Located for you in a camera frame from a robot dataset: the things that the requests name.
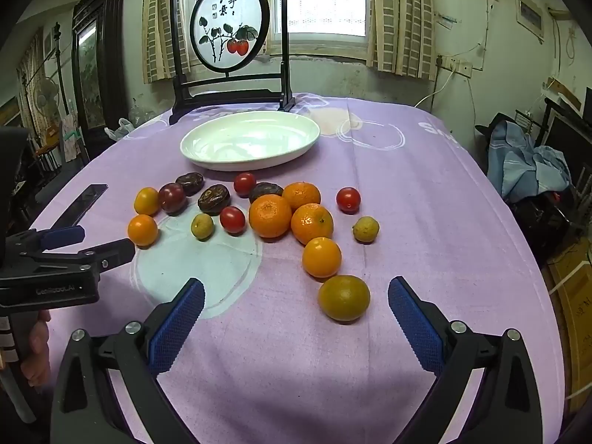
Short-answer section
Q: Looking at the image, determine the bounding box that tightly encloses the black monitor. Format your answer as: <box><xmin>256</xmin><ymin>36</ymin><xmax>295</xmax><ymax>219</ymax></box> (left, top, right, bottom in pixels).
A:
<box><xmin>541</xmin><ymin>97</ymin><xmax>592</xmax><ymax>186</ymax></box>

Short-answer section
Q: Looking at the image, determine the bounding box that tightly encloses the white oval plate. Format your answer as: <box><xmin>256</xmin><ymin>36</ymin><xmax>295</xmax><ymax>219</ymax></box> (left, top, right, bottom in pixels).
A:
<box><xmin>180</xmin><ymin>111</ymin><xmax>321</xmax><ymax>172</ymax></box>

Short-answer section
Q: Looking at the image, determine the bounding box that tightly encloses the red cherry tomato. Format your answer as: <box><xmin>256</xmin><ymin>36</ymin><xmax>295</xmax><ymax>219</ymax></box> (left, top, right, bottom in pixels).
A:
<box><xmin>336</xmin><ymin>187</ymin><xmax>361</xmax><ymax>214</ymax></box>
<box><xmin>233</xmin><ymin>172</ymin><xmax>257</xmax><ymax>197</ymax></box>
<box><xmin>219</xmin><ymin>206</ymin><xmax>246</xmax><ymax>234</ymax></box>

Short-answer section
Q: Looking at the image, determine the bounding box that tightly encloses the black hat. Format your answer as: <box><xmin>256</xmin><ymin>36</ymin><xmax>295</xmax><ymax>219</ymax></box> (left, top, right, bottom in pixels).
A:
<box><xmin>475</xmin><ymin>113</ymin><xmax>514</xmax><ymax>149</ymax></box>

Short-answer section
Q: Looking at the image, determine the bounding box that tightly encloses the dark brown water chestnut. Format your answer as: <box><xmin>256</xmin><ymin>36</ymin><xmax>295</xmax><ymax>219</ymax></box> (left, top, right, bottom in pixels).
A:
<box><xmin>198</xmin><ymin>184</ymin><xmax>231</xmax><ymax>216</ymax></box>
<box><xmin>249</xmin><ymin>182</ymin><xmax>284</xmax><ymax>204</ymax></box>
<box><xmin>175</xmin><ymin>172</ymin><xmax>205</xmax><ymax>196</ymax></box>

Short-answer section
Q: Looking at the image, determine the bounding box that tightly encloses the white wall socket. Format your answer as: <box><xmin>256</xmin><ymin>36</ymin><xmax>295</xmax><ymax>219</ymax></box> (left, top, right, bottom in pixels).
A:
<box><xmin>437</xmin><ymin>55</ymin><xmax>473</xmax><ymax>78</ymax></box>

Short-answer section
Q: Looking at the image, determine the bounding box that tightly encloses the orange mandarin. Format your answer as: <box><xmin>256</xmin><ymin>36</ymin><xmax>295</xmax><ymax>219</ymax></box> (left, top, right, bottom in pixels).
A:
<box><xmin>248</xmin><ymin>194</ymin><xmax>293</xmax><ymax>239</ymax></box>
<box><xmin>290</xmin><ymin>203</ymin><xmax>334</xmax><ymax>246</ymax></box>
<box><xmin>282</xmin><ymin>182</ymin><xmax>322</xmax><ymax>211</ymax></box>

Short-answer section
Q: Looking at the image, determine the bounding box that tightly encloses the white cable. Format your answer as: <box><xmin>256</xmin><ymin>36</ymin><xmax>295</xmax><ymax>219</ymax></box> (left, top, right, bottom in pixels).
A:
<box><xmin>414</xmin><ymin>70</ymin><xmax>451</xmax><ymax>109</ymax></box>

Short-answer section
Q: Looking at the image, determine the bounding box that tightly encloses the standing fan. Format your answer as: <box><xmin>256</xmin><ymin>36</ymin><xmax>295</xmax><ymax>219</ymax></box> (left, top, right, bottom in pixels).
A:
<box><xmin>34</xmin><ymin>76</ymin><xmax>63</xmax><ymax>125</ymax></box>

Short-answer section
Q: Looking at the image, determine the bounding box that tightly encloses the black framed cabinet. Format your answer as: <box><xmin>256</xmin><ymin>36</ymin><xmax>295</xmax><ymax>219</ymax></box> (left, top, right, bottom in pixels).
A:
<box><xmin>70</xmin><ymin>0</ymin><xmax>127</xmax><ymax>149</ymax></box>

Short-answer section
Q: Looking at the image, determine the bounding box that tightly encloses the small yellow tomato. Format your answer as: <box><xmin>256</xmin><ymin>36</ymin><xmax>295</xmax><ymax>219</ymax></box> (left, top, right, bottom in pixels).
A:
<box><xmin>134</xmin><ymin>187</ymin><xmax>161</xmax><ymax>216</ymax></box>

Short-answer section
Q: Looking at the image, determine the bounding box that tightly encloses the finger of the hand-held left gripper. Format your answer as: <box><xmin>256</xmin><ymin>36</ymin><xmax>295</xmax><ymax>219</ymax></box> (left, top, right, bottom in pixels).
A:
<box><xmin>28</xmin><ymin>238</ymin><xmax>136</xmax><ymax>275</ymax></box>
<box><xmin>4</xmin><ymin>225</ymin><xmax>87</xmax><ymax>260</ymax></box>

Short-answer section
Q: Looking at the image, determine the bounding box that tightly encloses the blue cloth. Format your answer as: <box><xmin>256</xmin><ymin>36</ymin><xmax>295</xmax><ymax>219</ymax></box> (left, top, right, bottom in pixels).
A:
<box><xmin>488</xmin><ymin>120</ymin><xmax>572</xmax><ymax>199</ymax></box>

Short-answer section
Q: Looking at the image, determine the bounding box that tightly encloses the large yellow-orange tomato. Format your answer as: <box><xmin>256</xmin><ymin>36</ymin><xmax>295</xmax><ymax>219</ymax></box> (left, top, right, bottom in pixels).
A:
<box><xmin>317</xmin><ymin>275</ymin><xmax>371</xmax><ymax>323</ymax></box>

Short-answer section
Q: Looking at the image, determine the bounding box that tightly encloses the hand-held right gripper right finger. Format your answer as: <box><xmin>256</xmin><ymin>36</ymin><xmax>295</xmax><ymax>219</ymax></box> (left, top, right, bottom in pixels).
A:
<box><xmin>387</xmin><ymin>276</ymin><xmax>558</xmax><ymax>444</ymax></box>

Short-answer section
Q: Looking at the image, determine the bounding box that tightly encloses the white plastic bag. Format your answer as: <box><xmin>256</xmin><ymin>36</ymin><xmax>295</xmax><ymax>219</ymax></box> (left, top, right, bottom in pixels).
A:
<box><xmin>104</xmin><ymin>118</ymin><xmax>136</xmax><ymax>142</ymax></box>

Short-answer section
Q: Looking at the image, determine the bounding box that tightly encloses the large orange tomato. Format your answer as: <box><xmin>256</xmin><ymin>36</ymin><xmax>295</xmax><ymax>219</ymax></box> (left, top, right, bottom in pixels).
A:
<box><xmin>302</xmin><ymin>237</ymin><xmax>342</xmax><ymax>279</ymax></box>

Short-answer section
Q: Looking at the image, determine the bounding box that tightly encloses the person's left hand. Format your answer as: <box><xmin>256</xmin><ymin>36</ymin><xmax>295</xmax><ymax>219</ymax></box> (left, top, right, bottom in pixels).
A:
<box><xmin>21</xmin><ymin>310</ymin><xmax>52</xmax><ymax>383</ymax></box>

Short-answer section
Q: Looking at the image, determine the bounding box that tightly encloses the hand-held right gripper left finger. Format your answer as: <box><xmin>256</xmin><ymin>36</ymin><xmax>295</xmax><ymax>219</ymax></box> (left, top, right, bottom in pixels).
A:
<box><xmin>48</xmin><ymin>277</ymin><xmax>206</xmax><ymax>444</ymax></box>

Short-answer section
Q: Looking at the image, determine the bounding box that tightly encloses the black smartphone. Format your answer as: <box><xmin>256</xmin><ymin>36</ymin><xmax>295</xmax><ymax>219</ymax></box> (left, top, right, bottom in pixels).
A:
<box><xmin>54</xmin><ymin>184</ymin><xmax>109</xmax><ymax>232</ymax></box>

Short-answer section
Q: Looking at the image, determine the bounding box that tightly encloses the checked beige curtain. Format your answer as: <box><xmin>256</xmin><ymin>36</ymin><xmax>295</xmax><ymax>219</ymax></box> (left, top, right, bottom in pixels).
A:
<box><xmin>367</xmin><ymin>0</ymin><xmax>438</xmax><ymax>79</ymax></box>
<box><xmin>141</xmin><ymin>0</ymin><xmax>197</xmax><ymax>84</ymax></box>

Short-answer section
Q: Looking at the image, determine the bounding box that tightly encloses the window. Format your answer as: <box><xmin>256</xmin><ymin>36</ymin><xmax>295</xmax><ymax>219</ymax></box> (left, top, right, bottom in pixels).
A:
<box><xmin>194</xmin><ymin>0</ymin><xmax>371</xmax><ymax>56</ymax></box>

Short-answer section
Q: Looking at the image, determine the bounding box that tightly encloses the white wall box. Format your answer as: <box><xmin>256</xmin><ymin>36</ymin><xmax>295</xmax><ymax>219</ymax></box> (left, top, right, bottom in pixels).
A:
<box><xmin>515</xmin><ymin>0</ymin><xmax>546</xmax><ymax>40</ymax></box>

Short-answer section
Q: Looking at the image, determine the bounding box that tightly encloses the dark purple tomato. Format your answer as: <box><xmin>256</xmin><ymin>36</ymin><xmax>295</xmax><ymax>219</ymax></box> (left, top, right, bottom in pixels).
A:
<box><xmin>158</xmin><ymin>183</ymin><xmax>188</xmax><ymax>214</ymax></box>

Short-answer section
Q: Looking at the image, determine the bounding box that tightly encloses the small tan longan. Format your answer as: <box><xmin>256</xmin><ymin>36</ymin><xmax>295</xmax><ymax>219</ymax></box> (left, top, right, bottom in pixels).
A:
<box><xmin>352</xmin><ymin>216</ymin><xmax>380</xmax><ymax>244</ymax></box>
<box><xmin>191</xmin><ymin>213</ymin><xmax>215</xmax><ymax>241</ymax></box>

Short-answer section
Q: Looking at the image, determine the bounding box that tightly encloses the small orange tomato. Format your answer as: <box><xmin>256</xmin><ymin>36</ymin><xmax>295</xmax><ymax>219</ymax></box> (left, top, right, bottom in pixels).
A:
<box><xmin>128</xmin><ymin>215</ymin><xmax>159</xmax><ymax>247</ymax></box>

